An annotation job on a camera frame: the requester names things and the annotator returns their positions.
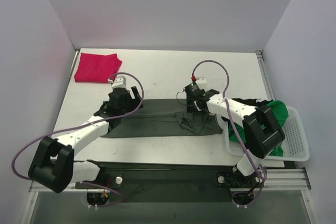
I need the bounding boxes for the grey t shirt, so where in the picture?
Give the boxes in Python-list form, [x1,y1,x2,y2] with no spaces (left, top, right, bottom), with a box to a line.
[103,99,223,138]

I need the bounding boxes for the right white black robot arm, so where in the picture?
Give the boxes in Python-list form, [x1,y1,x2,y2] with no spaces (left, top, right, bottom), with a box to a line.
[184,81,285,186]

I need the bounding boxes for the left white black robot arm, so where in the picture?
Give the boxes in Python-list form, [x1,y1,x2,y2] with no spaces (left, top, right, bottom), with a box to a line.
[28,86,142,193]

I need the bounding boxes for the folded red t shirt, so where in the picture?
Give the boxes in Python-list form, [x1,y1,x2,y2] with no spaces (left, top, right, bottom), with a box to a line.
[74,52,122,83]

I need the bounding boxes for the green t shirt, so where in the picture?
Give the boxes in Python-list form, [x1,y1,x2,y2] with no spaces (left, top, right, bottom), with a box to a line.
[228,100,289,159]

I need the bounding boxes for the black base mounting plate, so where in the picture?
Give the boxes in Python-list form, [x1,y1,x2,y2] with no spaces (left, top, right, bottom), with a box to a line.
[75,162,264,206]

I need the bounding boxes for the white perforated plastic basket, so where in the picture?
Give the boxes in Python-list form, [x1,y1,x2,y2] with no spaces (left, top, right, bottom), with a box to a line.
[222,106,310,162]

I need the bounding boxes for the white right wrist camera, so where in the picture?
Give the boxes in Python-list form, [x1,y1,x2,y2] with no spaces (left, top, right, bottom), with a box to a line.
[191,76,207,90]

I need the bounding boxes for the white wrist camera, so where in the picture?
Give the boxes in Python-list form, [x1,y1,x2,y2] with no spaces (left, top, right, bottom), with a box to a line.
[108,76,127,90]
[191,76,207,90]

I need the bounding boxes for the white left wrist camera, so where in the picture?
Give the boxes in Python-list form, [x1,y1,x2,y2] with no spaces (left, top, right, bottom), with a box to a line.
[108,76,127,90]

